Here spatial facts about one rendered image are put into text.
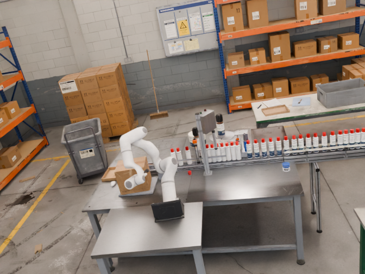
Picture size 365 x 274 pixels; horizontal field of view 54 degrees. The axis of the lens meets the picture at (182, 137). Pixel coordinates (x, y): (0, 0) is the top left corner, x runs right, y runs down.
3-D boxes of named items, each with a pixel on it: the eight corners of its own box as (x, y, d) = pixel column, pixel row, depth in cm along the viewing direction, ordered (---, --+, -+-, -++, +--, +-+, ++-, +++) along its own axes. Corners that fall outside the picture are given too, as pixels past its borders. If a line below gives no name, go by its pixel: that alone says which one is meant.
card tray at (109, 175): (133, 167, 412) (132, 164, 411) (127, 179, 389) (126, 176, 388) (109, 169, 418) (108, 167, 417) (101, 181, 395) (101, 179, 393)
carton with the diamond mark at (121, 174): (151, 178, 378) (146, 155, 367) (150, 190, 356) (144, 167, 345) (124, 182, 380) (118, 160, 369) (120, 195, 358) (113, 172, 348)
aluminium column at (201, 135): (209, 172, 372) (199, 112, 345) (209, 174, 368) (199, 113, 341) (206, 172, 373) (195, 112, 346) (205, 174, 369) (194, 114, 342)
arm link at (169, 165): (168, 186, 329) (165, 162, 338) (182, 180, 317) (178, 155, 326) (158, 185, 321) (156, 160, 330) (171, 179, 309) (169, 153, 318)
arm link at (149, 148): (171, 172, 322) (159, 177, 333) (176, 163, 331) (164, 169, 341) (133, 132, 309) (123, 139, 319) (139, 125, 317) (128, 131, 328)
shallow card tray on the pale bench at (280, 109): (284, 106, 505) (284, 104, 504) (290, 112, 483) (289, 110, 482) (261, 110, 507) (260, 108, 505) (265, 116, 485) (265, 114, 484)
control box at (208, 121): (216, 127, 358) (214, 110, 350) (206, 134, 348) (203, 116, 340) (208, 126, 365) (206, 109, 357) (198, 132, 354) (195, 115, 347)
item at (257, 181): (283, 126, 443) (283, 125, 442) (304, 195, 309) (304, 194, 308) (124, 144, 484) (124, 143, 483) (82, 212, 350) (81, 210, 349)
